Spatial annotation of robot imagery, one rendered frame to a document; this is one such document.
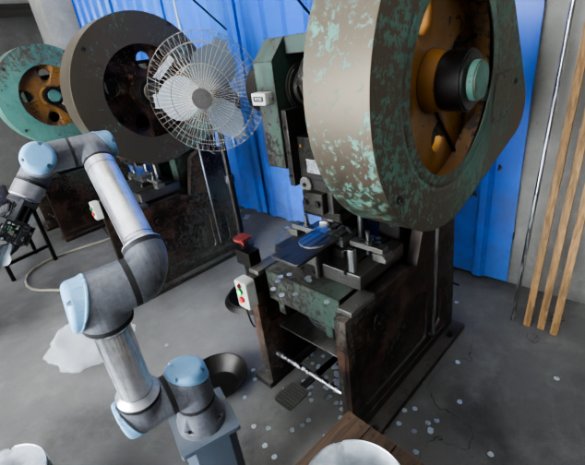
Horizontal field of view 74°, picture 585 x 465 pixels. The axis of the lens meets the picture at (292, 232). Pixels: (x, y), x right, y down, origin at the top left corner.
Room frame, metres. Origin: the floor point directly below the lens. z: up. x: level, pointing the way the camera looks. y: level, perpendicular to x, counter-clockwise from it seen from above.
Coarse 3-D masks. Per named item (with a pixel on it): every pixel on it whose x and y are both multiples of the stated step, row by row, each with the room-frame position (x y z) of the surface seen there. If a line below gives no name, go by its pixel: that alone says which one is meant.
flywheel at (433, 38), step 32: (448, 0) 1.18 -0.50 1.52; (480, 0) 1.26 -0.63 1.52; (448, 32) 1.19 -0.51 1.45; (480, 32) 1.29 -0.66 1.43; (416, 64) 1.07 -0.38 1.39; (448, 64) 1.03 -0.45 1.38; (480, 64) 1.01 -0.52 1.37; (416, 96) 1.07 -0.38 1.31; (448, 96) 1.01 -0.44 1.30; (480, 96) 1.02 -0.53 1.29; (416, 128) 1.07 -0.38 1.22; (448, 128) 1.21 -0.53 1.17; (448, 160) 1.20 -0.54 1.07
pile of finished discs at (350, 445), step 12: (336, 444) 0.77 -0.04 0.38; (348, 444) 0.76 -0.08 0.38; (360, 444) 0.76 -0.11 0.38; (372, 444) 0.75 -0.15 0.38; (324, 456) 0.74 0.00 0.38; (336, 456) 0.73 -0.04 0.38; (348, 456) 0.73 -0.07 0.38; (360, 456) 0.72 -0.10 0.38; (372, 456) 0.72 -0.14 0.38; (384, 456) 0.71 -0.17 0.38
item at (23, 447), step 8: (8, 448) 0.98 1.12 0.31; (16, 448) 0.97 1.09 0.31; (24, 448) 0.97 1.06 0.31; (32, 448) 0.96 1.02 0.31; (40, 448) 0.96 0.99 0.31; (0, 456) 0.95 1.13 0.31; (8, 456) 0.95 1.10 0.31; (16, 456) 0.94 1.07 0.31; (24, 456) 0.94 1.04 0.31; (32, 456) 0.93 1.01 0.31; (40, 456) 0.93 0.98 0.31; (0, 464) 0.92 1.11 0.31; (8, 464) 0.91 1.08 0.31; (16, 464) 0.91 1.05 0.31; (24, 464) 0.90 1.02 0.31; (32, 464) 0.90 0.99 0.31; (40, 464) 0.90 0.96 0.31
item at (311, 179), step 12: (300, 144) 1.40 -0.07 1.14; (300, 156) 1.41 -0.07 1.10; (312, 156) 1.36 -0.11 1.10; (312, 168) 1.37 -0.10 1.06; (300, 180) 1.40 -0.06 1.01; (312, 180) 1.37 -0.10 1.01; (312, 192) 1.34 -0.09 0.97; (324, 192) 1.33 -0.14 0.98; (312, 204) 1.34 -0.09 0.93; (324, 204) 1.31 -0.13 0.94; (336, 204) 1.32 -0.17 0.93
